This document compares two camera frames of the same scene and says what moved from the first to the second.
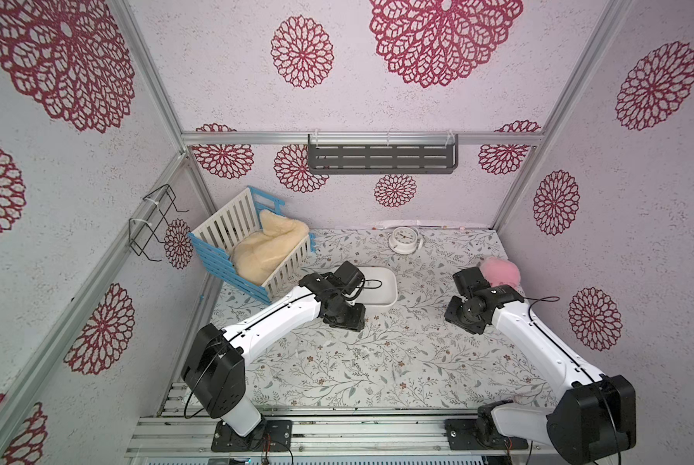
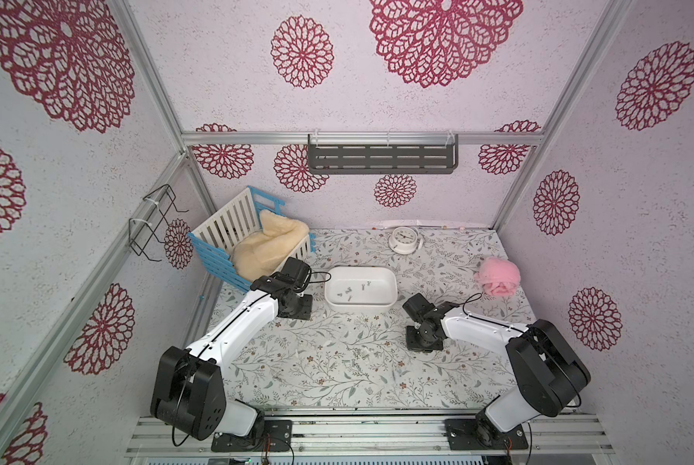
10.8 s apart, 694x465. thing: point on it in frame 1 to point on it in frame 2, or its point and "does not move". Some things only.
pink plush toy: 500,272 does not move
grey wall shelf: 382,153 does not move
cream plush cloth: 256,254 does not move
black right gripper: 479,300 to 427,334
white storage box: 380,287 does not move
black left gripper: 357,323 to 305,311
